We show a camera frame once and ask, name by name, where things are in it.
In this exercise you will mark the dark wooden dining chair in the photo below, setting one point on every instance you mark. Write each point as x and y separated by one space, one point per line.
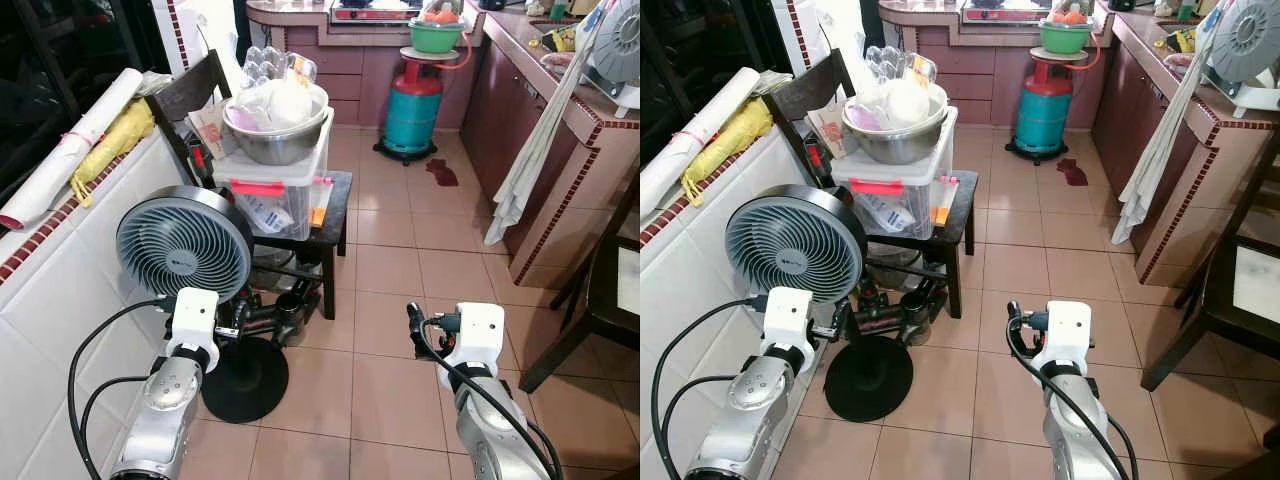
600 300
1230 290

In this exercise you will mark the maroon tiled kitchen counter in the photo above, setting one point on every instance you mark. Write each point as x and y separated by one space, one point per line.
1140 120
560 160

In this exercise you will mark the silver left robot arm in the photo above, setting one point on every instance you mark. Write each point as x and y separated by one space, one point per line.
165 410
745 415

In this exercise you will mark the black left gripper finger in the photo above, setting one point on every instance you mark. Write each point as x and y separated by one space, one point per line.
285 305
280 333
880 332
885 303

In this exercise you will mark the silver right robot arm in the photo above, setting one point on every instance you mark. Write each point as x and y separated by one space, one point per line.
1075 430
490 430

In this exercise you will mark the clear plastic egg tray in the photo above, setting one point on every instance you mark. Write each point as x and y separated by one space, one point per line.
270 62
890 62

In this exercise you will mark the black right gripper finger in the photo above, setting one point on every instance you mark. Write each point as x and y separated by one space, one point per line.
1012 315
415 318

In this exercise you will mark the clear plastic storage box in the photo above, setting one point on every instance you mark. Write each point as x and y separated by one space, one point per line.
275 200
900 200

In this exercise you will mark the large steel mixing bowl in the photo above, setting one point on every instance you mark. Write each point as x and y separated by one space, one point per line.
900 140
280 140

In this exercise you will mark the white rolled paper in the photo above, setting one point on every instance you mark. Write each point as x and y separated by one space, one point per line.
70 150
690 150

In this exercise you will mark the yellow folded umbrella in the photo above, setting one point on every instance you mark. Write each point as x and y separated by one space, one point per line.
115 145
730 145

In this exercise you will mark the teal gas cylinder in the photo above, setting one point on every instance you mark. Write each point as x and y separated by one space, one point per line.
412 115
1042 115

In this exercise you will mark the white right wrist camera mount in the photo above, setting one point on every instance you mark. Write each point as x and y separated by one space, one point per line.
478 330
1065 328

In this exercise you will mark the white table fan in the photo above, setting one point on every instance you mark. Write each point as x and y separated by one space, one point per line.
1245 45
620 45

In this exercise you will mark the gas stove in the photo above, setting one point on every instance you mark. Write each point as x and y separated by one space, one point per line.
375 12
1005 12

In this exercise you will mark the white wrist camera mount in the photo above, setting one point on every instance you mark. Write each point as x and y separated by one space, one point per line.
785 315
1065 328
192 315
478 330

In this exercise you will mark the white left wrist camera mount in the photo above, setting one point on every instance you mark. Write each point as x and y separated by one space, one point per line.
785 315
192 315

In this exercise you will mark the white plastic bag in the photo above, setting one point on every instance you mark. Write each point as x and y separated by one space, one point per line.
285 103
905 103

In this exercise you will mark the green plastic basin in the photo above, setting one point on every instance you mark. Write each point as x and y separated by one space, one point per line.
1065 38
436 38

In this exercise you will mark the dark wooden chair with box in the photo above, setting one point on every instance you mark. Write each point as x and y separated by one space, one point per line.
962 205
335 200

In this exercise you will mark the dark red floor rag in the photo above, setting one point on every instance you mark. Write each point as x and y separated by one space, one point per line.
1072 173
441 173

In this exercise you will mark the grey standing fan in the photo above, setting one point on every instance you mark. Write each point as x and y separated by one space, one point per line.
795 245
185 245

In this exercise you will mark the grey hanging cloth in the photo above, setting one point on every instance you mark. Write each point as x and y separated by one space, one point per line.
1160 150
535 150

